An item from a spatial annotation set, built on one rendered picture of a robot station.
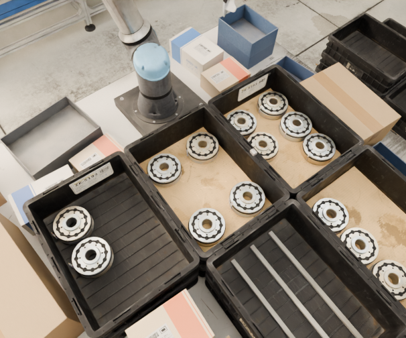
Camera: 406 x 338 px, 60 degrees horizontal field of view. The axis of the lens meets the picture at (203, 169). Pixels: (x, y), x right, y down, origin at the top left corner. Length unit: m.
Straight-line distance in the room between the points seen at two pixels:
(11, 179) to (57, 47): 1.65
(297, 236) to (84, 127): 0.82
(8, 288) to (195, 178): 0.56
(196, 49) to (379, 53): 1.06
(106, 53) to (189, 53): 1.33
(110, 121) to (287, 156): 0.67
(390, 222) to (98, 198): 0.86
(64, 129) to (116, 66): 1.33
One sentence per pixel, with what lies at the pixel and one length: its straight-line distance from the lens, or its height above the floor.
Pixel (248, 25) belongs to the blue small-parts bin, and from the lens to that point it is 1.64.
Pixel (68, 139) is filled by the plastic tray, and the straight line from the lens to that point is 1.31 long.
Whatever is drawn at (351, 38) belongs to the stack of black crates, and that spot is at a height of 0.49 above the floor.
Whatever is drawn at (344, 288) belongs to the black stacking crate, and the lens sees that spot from 1.04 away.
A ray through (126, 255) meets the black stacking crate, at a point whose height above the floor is 0.83.
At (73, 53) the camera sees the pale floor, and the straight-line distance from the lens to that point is 2.78.
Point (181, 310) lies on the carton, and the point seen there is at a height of 0.93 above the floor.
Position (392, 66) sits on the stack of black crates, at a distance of 2.12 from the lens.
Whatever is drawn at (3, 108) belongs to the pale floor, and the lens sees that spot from 2.60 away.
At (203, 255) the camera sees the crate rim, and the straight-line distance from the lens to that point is 0.88.
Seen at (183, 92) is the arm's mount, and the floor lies 0.75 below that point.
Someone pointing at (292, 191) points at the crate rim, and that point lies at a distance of 0.98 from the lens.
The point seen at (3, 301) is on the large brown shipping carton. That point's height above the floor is 0.90.
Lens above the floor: 1.77
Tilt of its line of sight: 60 degrees down
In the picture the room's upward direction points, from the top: 2 degrees clockwise
